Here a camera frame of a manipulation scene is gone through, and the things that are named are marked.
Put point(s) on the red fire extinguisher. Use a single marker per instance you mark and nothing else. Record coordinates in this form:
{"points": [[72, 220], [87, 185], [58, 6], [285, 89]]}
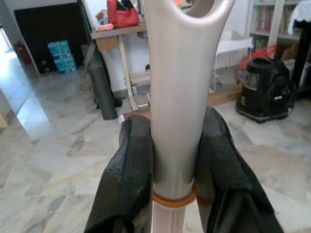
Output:
{"points": [[23, 53]]}

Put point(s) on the black stand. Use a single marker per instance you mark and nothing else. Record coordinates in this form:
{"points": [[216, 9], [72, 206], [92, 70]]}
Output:
{"points": [[301, 53]]}

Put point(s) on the white lace cloth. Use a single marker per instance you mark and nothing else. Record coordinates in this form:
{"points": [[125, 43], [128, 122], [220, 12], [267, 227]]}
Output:
{"points": [[300, 11]]}

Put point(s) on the white bookshelf with books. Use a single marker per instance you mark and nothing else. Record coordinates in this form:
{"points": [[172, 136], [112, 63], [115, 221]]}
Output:
{"points": [[275, 24]]}

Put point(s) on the red fabric bag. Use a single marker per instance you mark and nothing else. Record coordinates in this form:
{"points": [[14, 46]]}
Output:
{"points": [[124, 18]]}

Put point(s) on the blue cardboard box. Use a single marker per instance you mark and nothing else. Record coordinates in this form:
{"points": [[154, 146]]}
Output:
{"points": [[62, 57]]}

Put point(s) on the light wooden table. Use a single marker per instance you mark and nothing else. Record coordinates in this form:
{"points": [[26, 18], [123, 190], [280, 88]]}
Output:
{"points": [[121, 30]]}

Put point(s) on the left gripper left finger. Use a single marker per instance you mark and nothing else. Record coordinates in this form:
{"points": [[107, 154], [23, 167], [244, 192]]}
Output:
{"points": [[131, 170]]}

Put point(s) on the small brown cardboard box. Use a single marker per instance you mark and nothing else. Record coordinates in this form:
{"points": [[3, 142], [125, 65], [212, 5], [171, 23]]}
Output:
{"points": [[101, 16]]}

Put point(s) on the black canister vacuum cleaner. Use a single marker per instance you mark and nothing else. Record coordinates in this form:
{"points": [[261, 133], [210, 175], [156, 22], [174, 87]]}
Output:
{"points": [[262, 82]]}

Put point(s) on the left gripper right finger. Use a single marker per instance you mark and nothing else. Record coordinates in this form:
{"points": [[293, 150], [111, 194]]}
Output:
{"points": [[223, 170]]}

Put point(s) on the grey rolled mat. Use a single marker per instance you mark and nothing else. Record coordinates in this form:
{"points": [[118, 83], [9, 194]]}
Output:
{"points": [[102, 92]]}

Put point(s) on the pink packet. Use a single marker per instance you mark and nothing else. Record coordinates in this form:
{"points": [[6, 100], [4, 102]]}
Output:
{"points": [[104, 27]]}

